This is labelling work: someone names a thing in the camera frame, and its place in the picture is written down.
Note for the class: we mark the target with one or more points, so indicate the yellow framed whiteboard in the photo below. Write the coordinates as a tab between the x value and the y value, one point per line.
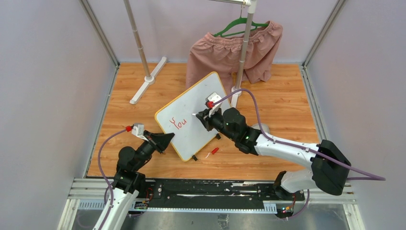
176	116

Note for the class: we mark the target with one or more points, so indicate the green clothes hanger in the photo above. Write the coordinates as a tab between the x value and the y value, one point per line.
240	25

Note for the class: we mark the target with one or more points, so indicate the red marker cap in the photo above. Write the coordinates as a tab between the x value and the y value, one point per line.
214	150

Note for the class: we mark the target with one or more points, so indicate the white clothes rack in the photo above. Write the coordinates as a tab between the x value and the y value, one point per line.
226	56

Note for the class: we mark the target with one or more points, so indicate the pink shorts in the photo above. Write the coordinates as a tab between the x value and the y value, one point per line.
265	51

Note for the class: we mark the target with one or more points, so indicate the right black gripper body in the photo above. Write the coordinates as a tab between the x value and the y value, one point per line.
216	120

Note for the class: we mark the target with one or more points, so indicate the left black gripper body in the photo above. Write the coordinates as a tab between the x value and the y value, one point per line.
147	148

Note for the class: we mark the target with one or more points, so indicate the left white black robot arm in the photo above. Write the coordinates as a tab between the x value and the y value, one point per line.
128	182

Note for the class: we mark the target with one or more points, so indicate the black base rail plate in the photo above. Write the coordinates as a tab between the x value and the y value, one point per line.
191	195

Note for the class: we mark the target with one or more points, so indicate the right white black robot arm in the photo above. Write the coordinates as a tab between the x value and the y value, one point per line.
325	166

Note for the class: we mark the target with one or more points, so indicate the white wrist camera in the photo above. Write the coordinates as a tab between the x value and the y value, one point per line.
138	131
213	104

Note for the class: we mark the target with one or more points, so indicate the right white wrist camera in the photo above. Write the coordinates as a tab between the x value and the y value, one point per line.
213	104

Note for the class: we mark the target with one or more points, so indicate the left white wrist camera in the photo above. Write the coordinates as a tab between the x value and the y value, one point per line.
138	131

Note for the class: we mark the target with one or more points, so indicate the grey whiteboard eraser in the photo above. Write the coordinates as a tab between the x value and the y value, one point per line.
261	125

